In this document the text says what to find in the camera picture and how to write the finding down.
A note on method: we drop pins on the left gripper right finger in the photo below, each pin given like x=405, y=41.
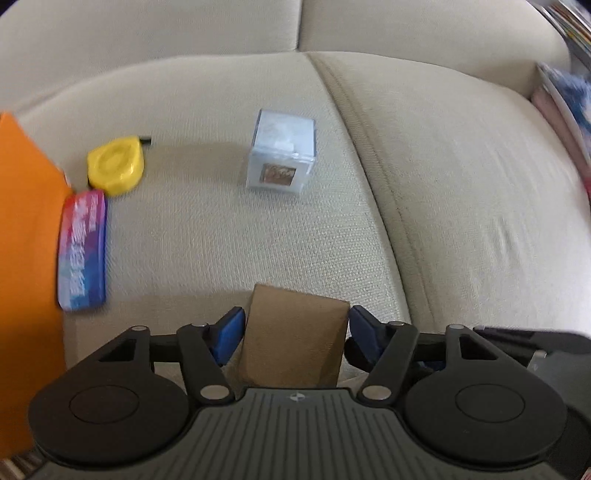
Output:
x=396, y=355

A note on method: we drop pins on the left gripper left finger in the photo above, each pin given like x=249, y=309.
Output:
x=200, y=351

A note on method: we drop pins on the brown cardboard box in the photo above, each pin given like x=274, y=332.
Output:
x=292, y=339

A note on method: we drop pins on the red purple tin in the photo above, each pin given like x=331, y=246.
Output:
x=81, y=268

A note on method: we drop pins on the yellow tape measure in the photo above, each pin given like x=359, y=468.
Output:
x=117, y=167

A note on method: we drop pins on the orange cardboard box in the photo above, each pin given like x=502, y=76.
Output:
x=32, y=192

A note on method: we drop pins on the clear plastic cube box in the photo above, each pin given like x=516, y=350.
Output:
x=283, y=153

